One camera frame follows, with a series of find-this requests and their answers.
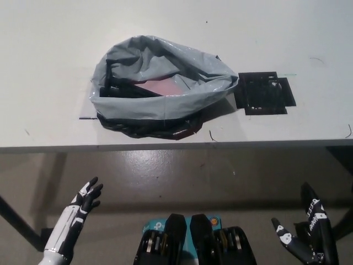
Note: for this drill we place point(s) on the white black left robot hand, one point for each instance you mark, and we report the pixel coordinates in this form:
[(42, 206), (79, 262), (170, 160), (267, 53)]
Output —
[(71, 218)]

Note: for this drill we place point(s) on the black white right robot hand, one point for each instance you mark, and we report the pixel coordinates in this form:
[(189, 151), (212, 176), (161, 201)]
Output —
[(317, 226)]

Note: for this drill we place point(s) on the grey plastic bag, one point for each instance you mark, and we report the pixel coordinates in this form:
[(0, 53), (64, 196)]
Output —
[(154, 107)]

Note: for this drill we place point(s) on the black teal robot torso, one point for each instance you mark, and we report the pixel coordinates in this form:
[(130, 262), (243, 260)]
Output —
[(198, 243)]

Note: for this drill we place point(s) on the black tape square marking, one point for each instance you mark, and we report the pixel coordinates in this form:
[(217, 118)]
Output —
[(262, 96)]

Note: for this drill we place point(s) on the red flat item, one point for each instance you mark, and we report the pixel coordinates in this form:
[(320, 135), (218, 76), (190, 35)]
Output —
[(162, 87)]

